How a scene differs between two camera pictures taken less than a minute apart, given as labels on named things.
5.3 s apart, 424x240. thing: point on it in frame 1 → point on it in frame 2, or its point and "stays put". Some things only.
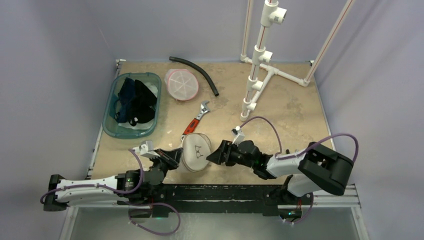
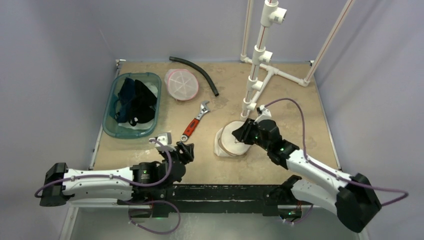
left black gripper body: x=159 y=162 → x=176 y=154
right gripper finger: x=215 y=157 → x=242 y=133
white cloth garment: x=146 y=125 stays put
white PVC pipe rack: x=272 y=13 stays put
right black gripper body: x=226 y=152 → x=248 y=129
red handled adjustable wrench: x=191 y=127 stays put
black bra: x=142 y=108 stays put
